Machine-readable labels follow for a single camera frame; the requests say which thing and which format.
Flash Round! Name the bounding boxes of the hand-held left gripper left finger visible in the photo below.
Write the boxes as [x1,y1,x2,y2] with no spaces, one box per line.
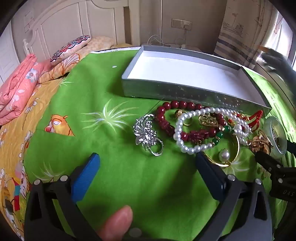
[24,152,102,241]

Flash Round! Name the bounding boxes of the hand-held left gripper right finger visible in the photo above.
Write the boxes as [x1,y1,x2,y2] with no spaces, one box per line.
[195,152,273,241]

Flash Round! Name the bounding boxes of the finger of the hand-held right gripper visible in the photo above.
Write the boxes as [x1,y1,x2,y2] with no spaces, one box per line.
[254,151,296,204]
[277,137,296,154]

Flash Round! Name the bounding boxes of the amber bead bracelet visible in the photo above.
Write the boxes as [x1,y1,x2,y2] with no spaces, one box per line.
[248,130,272,154]

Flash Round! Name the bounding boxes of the pale jade bangle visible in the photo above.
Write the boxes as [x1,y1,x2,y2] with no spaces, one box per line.
[264,116,288,157]

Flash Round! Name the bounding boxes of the wide gold bangle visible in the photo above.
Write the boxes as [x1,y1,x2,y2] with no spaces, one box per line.
[203,136,240,167]

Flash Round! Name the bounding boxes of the gold green bead bracelet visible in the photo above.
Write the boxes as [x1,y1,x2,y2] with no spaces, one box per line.
[213,125,235,145]

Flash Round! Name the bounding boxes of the gold ring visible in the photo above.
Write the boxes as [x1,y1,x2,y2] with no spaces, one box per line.
[174,109,192,126]

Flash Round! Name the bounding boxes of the red bead bracelet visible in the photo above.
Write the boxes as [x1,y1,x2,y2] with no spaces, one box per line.
[155,100,232,143]

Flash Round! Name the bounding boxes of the silver brooch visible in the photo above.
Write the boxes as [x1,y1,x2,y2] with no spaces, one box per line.
[133,113,163,156]

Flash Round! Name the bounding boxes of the silver cardboard box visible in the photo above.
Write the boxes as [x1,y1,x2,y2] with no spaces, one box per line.
[121,46,273,116]

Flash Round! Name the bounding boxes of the person's left hand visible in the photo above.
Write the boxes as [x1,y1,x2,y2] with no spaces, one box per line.
[97,205,133,241]

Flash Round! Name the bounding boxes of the pearl earring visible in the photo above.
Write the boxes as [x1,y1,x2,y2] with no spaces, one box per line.
[218,149,230,161]

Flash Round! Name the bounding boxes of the green printed cloth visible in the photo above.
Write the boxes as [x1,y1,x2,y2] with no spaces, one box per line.
[23,46,296,241]

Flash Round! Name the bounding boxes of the yellow printed bed sheet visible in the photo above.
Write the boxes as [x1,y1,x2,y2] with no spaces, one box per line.
[0,67,77,234]

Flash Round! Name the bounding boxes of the dark blurred object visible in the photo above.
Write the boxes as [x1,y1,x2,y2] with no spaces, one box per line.
[262,53,296,98]

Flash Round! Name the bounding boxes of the window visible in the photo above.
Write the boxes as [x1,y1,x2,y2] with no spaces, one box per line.
[261,5,296,70]

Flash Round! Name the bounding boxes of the folded pink quilt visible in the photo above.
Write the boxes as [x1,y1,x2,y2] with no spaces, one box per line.
[0,54,52,126]

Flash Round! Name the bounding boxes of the printed beige curtain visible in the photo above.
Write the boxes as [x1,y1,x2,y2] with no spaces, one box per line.
[213,0,285,67]

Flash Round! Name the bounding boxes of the round patterned cushion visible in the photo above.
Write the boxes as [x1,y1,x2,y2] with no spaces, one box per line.
[50,35,92,64]

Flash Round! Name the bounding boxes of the yellow shell print pillow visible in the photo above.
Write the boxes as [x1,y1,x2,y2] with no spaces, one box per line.
[38,36,116,81]

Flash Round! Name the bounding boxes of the white wardrobe door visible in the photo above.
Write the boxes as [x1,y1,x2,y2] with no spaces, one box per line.
[0,25,20,79]

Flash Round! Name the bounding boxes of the white headboard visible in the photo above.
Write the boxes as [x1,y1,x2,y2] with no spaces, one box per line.
[23,0,132,63]

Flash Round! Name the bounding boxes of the thin metal pole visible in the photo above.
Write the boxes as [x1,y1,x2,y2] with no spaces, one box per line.
[159,0,163,45]

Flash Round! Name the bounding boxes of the white cable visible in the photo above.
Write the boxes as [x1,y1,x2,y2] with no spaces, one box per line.
[147,29,188,48]

